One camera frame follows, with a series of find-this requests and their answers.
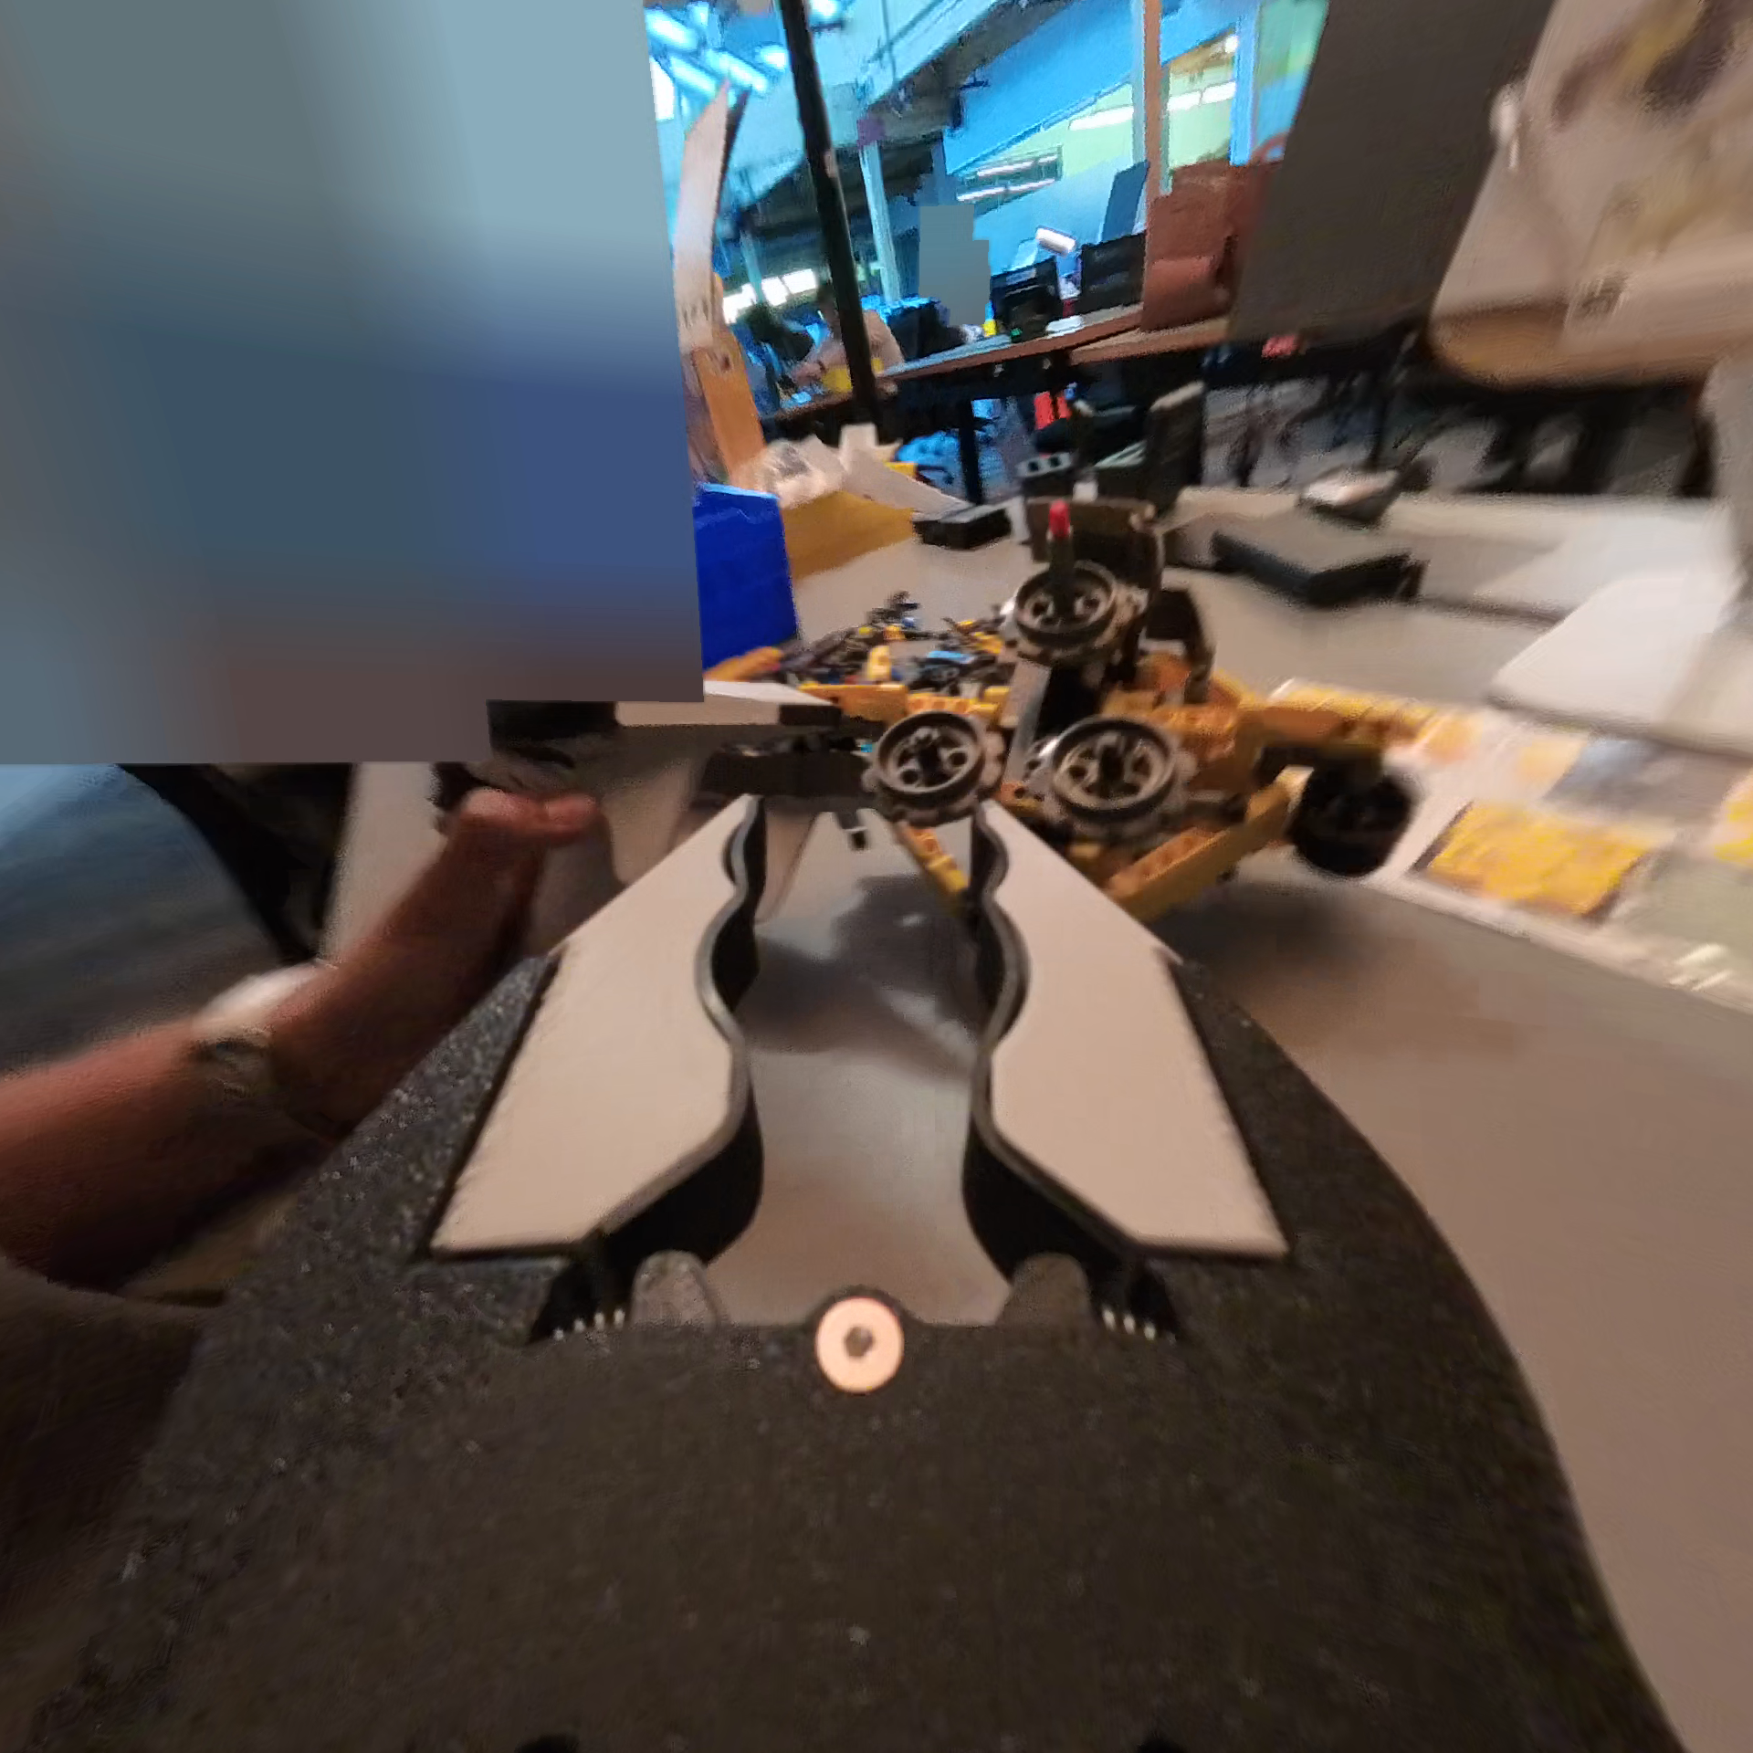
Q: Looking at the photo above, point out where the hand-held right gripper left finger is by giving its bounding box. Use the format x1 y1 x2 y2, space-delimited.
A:
428 795 767 1263

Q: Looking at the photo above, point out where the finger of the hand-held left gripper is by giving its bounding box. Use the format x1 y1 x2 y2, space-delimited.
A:
701 739 881 922
613 681 848 729

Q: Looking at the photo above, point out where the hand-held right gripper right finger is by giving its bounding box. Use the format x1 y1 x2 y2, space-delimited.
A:
962 800 1292 1273

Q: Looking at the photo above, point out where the grey toy wheel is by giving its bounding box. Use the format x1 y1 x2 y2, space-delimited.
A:
866 712 1007 825

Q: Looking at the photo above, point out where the pile of toy building pieces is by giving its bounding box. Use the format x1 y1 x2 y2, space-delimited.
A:
765 589 1022 686

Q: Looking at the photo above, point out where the yellow toy vehicle model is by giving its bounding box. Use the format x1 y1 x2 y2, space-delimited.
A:
706 498 1426 926

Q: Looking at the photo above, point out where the person's left forearm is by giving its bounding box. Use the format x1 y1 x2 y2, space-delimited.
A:
0 1021 329 1290

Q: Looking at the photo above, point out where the person's left hand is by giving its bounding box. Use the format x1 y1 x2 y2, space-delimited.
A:
278 791 604 1126

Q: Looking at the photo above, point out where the blue plastic bin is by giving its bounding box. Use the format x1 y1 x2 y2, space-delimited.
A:
691 485 804 672

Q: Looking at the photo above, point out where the yellow box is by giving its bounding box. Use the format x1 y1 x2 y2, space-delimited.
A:
781 490 920 580

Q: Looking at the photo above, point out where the white plastic bag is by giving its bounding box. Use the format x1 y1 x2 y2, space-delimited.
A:
760 424 960 521

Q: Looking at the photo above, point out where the long wooden table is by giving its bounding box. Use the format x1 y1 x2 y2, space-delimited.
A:
877 306 1236 403

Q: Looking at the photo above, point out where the yellow grey sticker sheet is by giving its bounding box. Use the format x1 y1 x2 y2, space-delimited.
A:
1384 712 1753 986

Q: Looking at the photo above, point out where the black charger case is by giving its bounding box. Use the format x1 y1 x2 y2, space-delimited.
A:
1143 383 1211 496

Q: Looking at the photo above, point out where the black pole stand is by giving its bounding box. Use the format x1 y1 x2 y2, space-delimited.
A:
779 0 885 399

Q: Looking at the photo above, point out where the black power hub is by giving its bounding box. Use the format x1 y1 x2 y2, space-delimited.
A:
1213 526 1426 611

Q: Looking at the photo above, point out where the small silver device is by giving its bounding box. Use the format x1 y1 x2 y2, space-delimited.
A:
1299 465 1402 526

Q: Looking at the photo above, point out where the white book stand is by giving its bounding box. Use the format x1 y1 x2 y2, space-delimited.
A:
1424 0 1753 754

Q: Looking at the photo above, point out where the black divider panel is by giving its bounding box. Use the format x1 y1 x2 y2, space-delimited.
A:
1224 0 1557 343

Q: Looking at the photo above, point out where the open instruction booklet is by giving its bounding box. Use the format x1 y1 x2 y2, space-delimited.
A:
1437 0 1753 330

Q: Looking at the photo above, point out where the silver bracelet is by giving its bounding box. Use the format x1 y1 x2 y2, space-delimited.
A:
190 961 335 1098

